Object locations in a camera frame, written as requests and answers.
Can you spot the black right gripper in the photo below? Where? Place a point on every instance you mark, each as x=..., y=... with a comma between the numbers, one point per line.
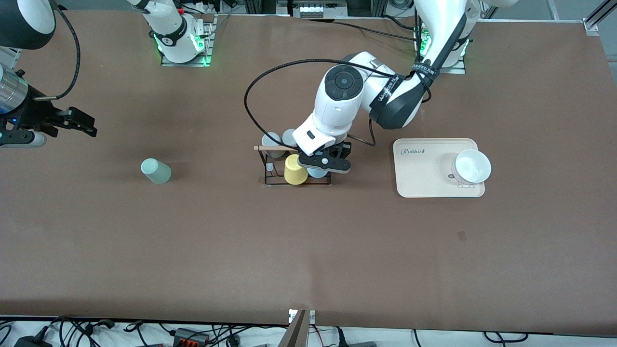
x=33, y=114

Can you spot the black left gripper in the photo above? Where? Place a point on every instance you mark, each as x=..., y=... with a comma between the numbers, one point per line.
x=342, y=149

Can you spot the blue plastic cup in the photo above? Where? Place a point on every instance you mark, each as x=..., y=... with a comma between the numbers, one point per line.
x=317, y=173

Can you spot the pale green plastic cup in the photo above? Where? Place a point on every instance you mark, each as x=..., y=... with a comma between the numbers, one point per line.
x=156, y=171

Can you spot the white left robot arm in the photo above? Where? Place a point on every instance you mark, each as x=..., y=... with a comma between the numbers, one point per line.
x=337, y=106

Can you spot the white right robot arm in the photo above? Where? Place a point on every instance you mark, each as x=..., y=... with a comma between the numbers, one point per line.
x=168, y=29

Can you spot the yellow plastic cup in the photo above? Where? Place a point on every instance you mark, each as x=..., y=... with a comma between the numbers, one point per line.
x=294, y=173

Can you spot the grey plastic cup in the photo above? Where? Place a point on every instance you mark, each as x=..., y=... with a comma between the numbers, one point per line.
x=271, y=140
x=288, y=137

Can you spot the beige rabbit print tray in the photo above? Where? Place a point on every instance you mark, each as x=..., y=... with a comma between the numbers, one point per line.
x=434, y=185

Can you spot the white bowl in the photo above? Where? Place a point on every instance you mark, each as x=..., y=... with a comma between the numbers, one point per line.
x=472, y=166

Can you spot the white power strip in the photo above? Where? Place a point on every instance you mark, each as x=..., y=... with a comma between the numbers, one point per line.
x=318, y=9

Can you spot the black plug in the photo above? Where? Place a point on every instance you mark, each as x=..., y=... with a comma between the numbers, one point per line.
x=341, y=337

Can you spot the black power adapter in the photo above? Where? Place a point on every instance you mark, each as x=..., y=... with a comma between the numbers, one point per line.
x=33, y=341

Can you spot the power strip orange switches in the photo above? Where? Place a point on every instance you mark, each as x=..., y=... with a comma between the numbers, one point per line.
x=190, y=336

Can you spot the aluminium table edge rail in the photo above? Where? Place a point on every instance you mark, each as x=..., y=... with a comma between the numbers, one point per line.
x=12, y=55
x=592, y=26

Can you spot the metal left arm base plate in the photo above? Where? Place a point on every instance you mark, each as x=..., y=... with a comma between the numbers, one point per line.
x=458, y=70

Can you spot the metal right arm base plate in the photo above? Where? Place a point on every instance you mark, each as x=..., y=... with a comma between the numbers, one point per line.
x=208, y=29

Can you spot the aluminium frame profile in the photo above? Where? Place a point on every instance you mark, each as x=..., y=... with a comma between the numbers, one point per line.
x=260, y=6

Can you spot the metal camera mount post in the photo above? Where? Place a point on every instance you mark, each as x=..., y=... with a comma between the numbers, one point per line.
x=296, y=332

